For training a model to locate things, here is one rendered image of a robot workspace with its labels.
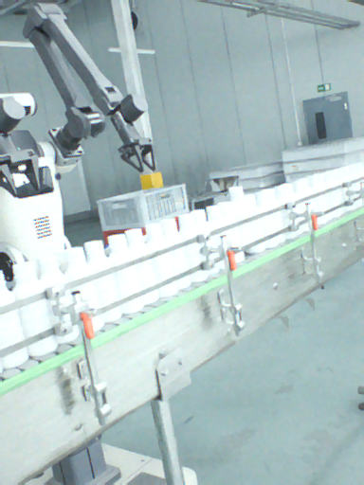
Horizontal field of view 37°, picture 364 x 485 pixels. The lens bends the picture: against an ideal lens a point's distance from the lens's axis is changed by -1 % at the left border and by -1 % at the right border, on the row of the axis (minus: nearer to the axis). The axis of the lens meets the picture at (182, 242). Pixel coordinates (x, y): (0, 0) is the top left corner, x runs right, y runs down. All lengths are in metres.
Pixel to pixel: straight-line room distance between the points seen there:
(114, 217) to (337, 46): 8.94
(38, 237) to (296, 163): 6.62
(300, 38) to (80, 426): 11.82
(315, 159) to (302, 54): 4.85
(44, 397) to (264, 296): 0.74
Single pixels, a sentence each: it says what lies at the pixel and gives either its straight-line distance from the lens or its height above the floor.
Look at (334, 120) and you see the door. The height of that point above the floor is 1.55.
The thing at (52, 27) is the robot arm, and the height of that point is 1.78.
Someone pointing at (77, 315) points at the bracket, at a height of 1.07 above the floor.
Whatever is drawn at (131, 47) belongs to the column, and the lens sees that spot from 12.04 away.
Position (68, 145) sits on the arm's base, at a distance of 1.89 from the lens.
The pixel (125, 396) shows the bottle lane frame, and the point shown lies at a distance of 1.13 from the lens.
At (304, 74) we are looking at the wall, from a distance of 12.45.
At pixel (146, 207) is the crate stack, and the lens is 3.76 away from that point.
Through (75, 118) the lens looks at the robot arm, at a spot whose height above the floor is 1.48.
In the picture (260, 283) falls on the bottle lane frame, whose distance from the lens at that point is 1.50.
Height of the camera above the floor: 1.30
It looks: 9 degrees down
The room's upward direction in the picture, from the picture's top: 10 degrees counter-clockwise
